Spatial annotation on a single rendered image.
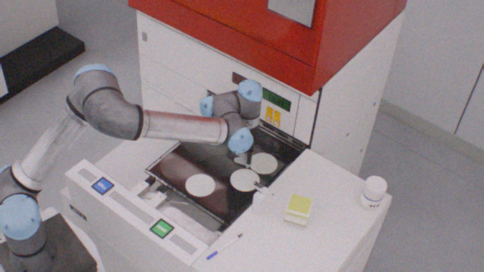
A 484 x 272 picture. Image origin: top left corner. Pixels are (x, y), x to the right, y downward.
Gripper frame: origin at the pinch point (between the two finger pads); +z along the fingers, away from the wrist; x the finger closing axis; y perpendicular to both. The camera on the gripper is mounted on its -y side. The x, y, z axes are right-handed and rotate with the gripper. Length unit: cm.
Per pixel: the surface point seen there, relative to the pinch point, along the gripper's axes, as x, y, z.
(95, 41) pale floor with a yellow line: -181, 124, 91
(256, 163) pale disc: -2.3, -2.3, 1.3
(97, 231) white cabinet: 26, 49, 16
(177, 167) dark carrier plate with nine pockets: 4.3, 24.6, 1.4
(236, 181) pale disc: 7.3, 3.7, 1.3
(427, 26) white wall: -140, -86, 20
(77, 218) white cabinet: 20, 59, 19
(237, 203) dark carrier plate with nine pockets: 16.5, 2.0, 1.4
